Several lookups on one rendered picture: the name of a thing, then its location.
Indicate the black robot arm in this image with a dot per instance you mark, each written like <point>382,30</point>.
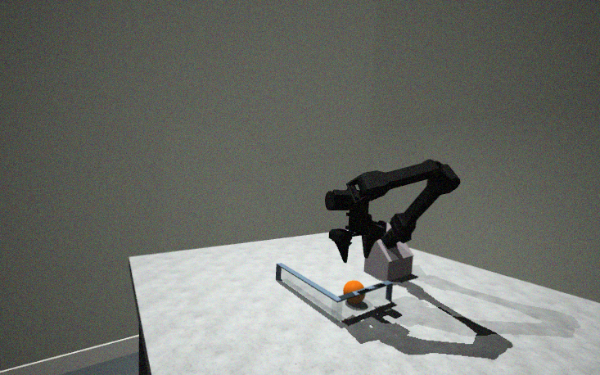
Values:
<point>374,184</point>

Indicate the translucent peach ball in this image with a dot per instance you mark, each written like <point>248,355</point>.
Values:
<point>356,286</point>

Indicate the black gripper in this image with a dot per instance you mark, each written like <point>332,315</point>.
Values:
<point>343,237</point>

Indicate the orange ball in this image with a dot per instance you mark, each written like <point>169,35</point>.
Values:
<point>347,287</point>

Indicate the low clear l-shaped glass wall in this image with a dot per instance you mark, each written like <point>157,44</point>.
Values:
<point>325,305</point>

